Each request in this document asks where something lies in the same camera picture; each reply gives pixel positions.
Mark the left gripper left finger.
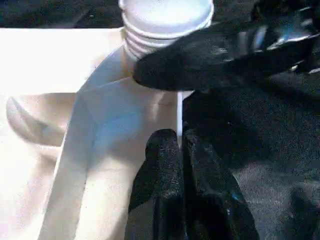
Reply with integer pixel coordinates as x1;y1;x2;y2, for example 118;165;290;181
127;128;186;240

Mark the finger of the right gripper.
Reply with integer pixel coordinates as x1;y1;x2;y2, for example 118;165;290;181
133;21;270;93

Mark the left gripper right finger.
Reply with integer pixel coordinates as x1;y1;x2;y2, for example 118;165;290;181
182;128;260;240

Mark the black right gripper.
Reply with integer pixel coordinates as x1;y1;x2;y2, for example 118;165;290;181
249;0;320;76

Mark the white plastic table leg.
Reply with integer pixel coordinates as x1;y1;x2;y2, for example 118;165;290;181
118;0;215;62

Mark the white plastic table top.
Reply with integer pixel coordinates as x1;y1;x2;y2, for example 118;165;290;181
0;27;196;240

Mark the black glossy mat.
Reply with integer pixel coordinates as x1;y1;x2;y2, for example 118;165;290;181
0;0;320;240

